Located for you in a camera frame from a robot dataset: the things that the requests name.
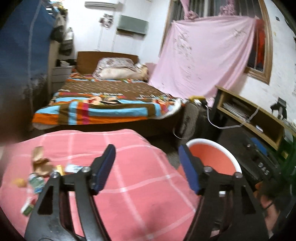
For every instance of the brown paper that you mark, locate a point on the brown paper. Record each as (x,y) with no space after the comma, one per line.
(41,165)

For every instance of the floral pillow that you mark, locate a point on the floral pillow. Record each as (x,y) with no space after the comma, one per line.
(119,68)

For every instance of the yellow candy wrapper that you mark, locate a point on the yellow candy wrapper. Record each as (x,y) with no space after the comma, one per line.
(60,170)

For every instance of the green covered wall unit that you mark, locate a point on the green covered wall unit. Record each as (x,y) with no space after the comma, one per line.
(132,25)

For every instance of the blue fabric wardrobe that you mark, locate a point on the blue fabric wardrobe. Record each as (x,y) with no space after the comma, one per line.
(25,45)

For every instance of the pink tied curtain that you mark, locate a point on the pink tied curtain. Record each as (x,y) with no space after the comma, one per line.
(198,9)

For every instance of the red hanging cloth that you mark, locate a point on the red hanging cloth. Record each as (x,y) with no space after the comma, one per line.
(260,43)

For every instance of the pink hanging sheet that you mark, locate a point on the pink hanging sheet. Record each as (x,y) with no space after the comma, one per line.
(197,56)

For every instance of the wooden bed headboard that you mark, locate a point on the wooden bed headboard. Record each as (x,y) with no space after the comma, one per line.
(86,61)

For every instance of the black tripod clamp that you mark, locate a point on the black tripod clamp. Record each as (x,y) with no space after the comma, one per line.
(281,107)

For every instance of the grey hanging tote bag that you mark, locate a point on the grey hanging tote bag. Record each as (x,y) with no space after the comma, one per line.
(67,44)

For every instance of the stack of papers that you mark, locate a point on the stack of papers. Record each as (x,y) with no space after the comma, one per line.
(237,110)

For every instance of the black hanging handbag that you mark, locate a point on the black hanging handbag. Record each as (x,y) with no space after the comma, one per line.
(57,33)

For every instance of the pink checked bed sheet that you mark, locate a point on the pink checked bed sheet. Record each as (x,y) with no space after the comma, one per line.
(145,198)

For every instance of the colourful striped bed blanket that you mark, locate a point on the colourful striped bed blanket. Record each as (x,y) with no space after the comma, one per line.
(85,100)

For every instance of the orange trash bin white rim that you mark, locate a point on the orange trash bin white rim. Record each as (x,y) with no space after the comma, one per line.
(215,157)

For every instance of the white blue snack wrapper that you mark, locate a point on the white blue snack wrapper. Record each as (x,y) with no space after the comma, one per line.
(71,168)

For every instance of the white wall air conditioner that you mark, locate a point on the white wall air conditioner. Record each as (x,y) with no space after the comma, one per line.
(101,4)

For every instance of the yellow power strip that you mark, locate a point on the yellow power strip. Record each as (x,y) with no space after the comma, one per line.
(198,100)

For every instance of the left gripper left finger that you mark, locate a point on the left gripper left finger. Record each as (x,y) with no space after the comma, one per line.
(51,217)

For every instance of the white bedside drawer cabinet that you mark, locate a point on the white bedside drawer cabinet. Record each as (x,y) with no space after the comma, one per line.
(58,77)

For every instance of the wooden desk shelf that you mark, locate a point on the wooden desk shelf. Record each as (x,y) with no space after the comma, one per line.
(266,126)

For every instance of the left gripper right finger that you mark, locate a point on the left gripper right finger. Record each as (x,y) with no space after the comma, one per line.
(227,209)

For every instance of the person's right hand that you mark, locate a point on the person's right hand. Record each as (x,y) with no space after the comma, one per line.
(266,193)

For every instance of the wooden window frame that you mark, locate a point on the wooden window frame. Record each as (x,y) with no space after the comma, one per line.
(258,10)

